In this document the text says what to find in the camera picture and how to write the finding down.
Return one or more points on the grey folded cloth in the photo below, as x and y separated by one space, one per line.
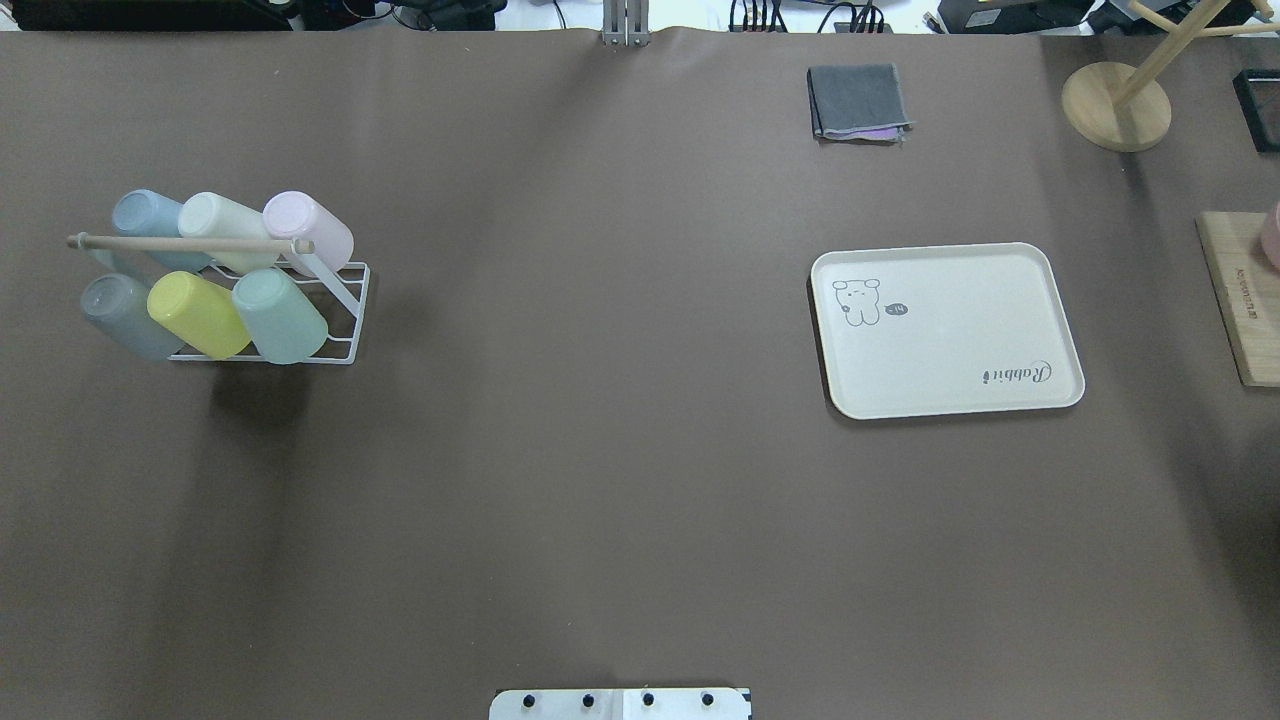
857 103

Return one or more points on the pink bowl under stack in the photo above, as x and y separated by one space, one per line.
1270 235

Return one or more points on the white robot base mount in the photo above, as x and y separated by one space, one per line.
623 703

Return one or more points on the cream rabbit tray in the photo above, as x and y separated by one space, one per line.
940 330

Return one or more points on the black tray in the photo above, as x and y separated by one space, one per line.
1257 91

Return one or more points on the yellow cup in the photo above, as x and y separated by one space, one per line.
200 313

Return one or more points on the bamboo cutting board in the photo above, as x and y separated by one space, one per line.
1247 289

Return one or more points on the white wire cup rack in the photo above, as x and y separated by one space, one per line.
342 303

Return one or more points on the cream cup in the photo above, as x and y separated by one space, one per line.
208 214

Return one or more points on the blue cup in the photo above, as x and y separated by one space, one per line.
145 213

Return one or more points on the grey cup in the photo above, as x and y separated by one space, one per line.
117 305

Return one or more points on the pink cup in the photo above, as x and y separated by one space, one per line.
295 214

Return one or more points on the green cup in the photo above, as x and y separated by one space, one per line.
283 324

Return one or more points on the wooden mug tree stand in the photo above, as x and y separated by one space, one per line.
1122 108

